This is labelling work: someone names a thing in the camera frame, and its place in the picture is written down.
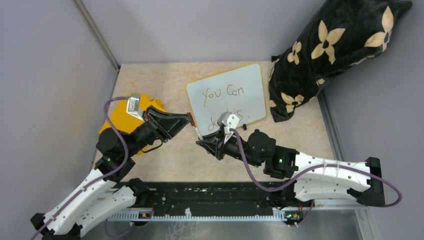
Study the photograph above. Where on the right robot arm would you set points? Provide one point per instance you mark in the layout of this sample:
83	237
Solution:
297	175

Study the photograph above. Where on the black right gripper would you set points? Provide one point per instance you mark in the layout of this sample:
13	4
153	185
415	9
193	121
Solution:
217	148

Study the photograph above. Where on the yellow framed whiteboard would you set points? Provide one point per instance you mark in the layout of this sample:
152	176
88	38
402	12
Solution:
239	91

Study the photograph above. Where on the black floral pillow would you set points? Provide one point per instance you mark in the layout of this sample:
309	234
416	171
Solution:
340	35

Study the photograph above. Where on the brown marker cap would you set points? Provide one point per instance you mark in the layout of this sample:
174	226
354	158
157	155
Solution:
192	122

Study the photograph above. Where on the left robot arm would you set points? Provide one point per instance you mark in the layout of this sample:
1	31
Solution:
99	195

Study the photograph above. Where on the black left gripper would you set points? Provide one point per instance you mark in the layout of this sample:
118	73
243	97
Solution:
165	124

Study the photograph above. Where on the yellow cloth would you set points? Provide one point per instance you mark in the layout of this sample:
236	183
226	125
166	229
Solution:
109	143

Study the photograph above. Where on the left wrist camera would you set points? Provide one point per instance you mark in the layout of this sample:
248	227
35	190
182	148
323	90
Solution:
133	106

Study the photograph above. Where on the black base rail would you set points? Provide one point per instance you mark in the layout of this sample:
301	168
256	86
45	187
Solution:
215	202

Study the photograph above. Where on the aluminium corner post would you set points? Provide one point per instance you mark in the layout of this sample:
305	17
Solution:
95	31

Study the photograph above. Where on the white marker pen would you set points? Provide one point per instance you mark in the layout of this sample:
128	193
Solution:
200	137

